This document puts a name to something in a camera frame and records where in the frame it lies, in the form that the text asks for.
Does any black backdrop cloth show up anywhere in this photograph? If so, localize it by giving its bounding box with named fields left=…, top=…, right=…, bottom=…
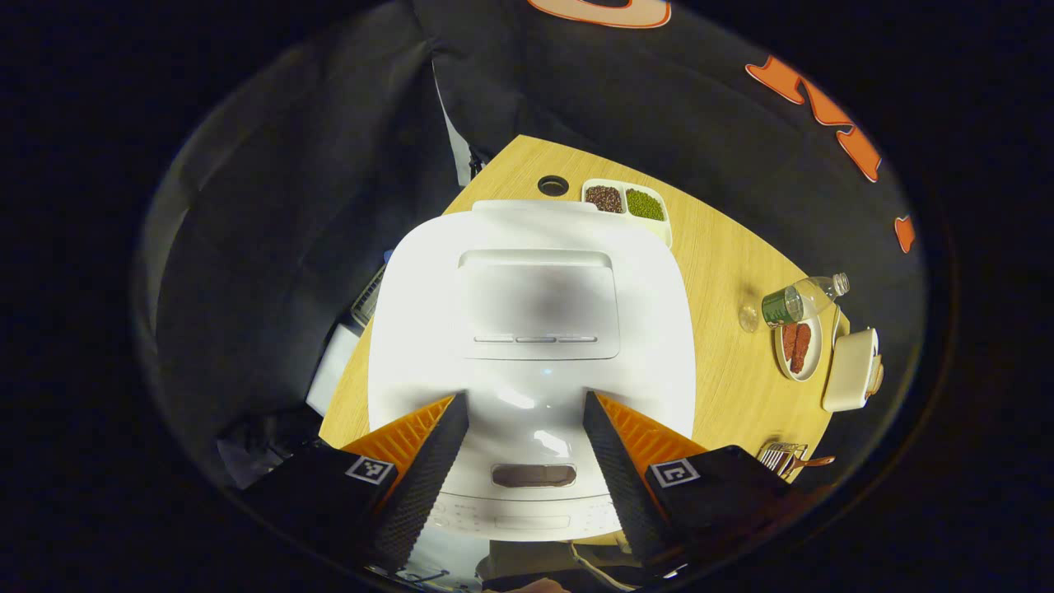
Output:
left=136, top=0, right=927, bottom=495

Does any grey laptop keyboard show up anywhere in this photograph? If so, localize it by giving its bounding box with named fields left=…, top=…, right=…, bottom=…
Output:
left=351, top=264, right=389, bottom=327

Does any white box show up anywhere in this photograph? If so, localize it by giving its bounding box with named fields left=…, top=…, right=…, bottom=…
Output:
left=305, top=323, right=364, bottom=418

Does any white divided bean dish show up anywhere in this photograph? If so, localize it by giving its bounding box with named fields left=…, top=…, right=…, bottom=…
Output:
left=581, top=179, right=674, bottom=249

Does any wire chopstick holder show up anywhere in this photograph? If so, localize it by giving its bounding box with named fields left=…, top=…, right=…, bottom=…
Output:
left=758, top=441, right=810, bottom=483

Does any clear plastic water bottle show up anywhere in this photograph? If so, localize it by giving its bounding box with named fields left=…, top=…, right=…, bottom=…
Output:
left=738, top=273, right=851, bottom=334

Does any white oval plate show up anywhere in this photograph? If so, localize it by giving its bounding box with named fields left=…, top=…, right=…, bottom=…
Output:
left=774, top=317, right=824, bottom=383

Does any white rice cooker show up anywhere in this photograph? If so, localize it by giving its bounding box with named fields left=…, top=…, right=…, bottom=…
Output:
left=368, top=199, right=697, bottom=544

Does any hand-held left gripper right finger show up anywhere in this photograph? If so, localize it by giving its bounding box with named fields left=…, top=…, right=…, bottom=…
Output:
left=582, top=392, right=796, bottom=568

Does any white toaster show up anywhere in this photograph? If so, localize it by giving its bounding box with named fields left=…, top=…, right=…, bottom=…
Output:
left=822, top=328, right=880, bottom=413

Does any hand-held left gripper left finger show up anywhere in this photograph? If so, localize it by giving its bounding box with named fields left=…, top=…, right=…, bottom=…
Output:
left=239, top=392, right=469, bottom=573

